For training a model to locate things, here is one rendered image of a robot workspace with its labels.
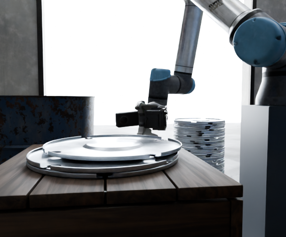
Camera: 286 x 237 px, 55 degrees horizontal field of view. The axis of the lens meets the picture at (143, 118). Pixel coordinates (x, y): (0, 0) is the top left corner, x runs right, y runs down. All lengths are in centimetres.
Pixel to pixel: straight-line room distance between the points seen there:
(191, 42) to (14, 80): 390
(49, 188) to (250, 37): 59
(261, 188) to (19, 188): 66
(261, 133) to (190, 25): 48
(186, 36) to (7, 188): 85
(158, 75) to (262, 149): 42
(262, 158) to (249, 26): 36
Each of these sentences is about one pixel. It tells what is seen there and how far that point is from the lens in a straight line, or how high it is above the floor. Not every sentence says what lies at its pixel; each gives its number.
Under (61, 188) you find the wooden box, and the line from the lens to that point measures 39.
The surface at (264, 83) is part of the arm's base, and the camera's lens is 90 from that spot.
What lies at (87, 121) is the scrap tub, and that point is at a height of 39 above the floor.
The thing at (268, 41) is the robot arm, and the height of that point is 61.
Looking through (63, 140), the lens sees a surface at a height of 37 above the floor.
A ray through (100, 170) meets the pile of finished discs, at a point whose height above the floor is 36.
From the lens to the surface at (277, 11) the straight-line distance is 599.
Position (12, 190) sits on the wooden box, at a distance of 40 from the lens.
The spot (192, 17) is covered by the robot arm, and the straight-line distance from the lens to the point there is 109.
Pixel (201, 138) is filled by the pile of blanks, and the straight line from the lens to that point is 146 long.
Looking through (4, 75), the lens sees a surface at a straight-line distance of 477.
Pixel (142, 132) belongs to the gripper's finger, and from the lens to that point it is 78.
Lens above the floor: 47
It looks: 4 degrees down
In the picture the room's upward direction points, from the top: straight up
